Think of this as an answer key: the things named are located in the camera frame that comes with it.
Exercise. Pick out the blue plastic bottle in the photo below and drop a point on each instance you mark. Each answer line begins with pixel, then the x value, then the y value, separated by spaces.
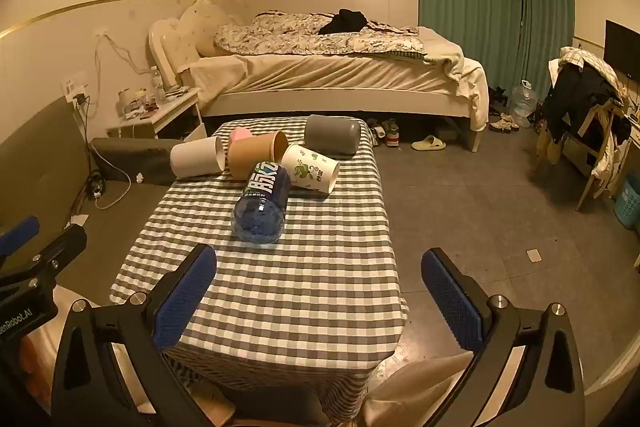
pixel 262 202

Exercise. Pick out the brown paper cup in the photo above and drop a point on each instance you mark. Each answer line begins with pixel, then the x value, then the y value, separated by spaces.
pixel 250 157

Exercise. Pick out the teal laundry basket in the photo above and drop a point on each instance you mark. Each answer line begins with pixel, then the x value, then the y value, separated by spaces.
pixel 629 202

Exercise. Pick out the pale slipper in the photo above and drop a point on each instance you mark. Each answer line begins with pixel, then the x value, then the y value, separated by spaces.
pixel 428 143

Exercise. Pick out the plain white cup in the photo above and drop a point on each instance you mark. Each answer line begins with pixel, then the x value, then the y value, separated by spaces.
pixel 195 159

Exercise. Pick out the large clear water jug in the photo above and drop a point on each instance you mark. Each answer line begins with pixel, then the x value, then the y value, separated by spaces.
pixel 523 104

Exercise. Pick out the beige cloth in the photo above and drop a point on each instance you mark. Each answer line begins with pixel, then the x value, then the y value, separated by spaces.
pixel 415 382

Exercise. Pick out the grey checkered tablecloth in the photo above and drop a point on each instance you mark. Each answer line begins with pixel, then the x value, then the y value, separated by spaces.
pixel 300 287

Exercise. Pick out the plaid cloth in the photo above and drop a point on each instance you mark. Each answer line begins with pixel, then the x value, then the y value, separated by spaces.
pixel 595 62

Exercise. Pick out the clear water bottle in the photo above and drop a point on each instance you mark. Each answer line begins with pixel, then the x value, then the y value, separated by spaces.
pixel 156 78

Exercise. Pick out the white paper scrap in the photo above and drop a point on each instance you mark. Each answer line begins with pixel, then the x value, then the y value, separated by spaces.
pixel 535 255

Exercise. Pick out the beige bed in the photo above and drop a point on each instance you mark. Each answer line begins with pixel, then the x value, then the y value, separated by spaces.
pixel 325 77

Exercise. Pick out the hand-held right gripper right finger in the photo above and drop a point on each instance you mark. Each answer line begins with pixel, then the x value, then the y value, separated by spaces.
pixel 450 302

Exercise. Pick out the grey plastic cup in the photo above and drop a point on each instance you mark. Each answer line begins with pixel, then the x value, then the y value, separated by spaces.
pixel 330 136

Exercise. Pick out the black garment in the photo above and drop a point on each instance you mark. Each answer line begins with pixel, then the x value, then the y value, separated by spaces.
pixel 345 23

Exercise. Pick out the floral patterned quilt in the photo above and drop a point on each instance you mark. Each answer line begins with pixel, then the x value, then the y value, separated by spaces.
pixel 290 37

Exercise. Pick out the black television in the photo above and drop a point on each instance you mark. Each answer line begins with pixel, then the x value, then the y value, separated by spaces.
pixel 622 52

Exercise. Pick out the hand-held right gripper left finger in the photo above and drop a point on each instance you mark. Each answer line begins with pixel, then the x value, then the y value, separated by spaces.
pixel 184 302

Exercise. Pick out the wooden chair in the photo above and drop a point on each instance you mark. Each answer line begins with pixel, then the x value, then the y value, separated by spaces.
pixel 597 157

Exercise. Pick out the cream pillow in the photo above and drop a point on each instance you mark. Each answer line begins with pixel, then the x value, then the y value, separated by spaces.
pixel 202 24

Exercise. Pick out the pink cup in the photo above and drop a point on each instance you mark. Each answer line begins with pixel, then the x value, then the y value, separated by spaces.
pixel 242 135

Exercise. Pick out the black jacket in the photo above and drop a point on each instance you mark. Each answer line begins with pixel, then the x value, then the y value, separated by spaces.
pixel 575 97

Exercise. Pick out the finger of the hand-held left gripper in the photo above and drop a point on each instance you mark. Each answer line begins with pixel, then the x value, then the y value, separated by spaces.
pixel 20 233
pixel 55 249

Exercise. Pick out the white printed paper cup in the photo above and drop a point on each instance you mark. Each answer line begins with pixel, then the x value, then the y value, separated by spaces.
pixel 310 169

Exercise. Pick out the power strip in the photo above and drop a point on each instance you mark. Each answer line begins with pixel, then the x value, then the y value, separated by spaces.
pixel 97 188

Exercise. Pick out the white nightstand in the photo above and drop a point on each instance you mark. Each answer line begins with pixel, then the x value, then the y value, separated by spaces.
pixel 170 112

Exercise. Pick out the wall outlet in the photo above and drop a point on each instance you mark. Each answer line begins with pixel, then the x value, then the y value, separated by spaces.
pixel 75 89

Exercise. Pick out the white shoes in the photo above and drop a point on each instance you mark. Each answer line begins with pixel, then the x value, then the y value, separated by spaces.
pixel 504 123

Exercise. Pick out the pair of sneakers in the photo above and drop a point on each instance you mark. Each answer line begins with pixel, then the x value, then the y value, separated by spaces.
pixel 385 132

